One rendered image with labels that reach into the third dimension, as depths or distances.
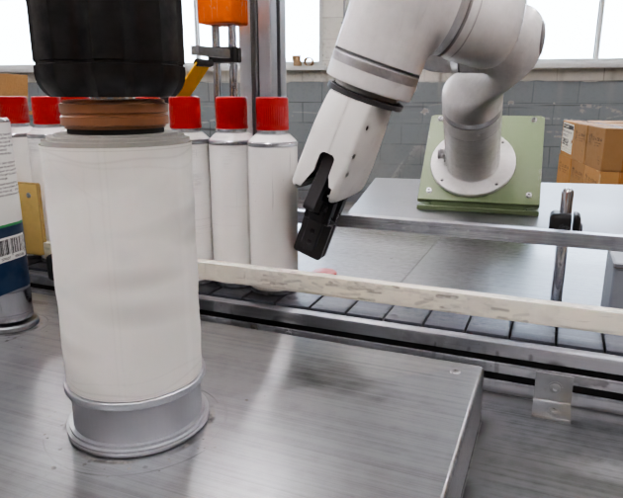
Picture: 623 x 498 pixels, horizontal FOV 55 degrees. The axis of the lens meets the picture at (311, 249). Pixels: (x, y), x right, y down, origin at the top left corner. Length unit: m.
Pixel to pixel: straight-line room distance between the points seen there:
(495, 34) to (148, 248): 0.37
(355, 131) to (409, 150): 5.52
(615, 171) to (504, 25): 3.38
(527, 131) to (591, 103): 4.69
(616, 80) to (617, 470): 5.81
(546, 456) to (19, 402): 0.38
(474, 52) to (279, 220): 0.24
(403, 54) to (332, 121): 0.08
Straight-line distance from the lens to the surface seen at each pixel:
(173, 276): 0.35
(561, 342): 0.56
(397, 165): 6.08
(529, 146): 1.47
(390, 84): 0.55
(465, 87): 1.23
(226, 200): 0.64
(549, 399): 0.56
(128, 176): 0.33
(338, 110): 0.55
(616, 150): 3.91
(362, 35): 0.55
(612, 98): 6.22
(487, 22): 0.57
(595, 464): 0.50
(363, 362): 0.49
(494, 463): 0.47
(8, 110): 0.83
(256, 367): 0.48
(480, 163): 1.35
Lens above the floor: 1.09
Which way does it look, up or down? 15 degrees down
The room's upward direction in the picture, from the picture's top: straight up
